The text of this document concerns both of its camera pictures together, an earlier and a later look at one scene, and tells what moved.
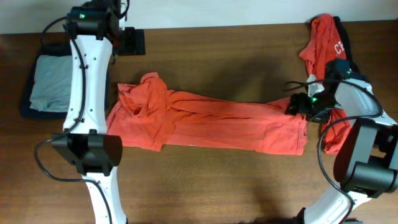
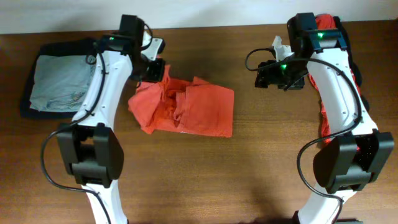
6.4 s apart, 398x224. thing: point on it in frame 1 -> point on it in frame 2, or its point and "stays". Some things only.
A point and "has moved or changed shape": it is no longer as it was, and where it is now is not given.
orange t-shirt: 144,109 has moved or changed shape
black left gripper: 135,42 -> 157,74
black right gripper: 298,104 -> 270,76
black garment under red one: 346,45 stays
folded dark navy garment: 51,49 stays
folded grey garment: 51,88 stays
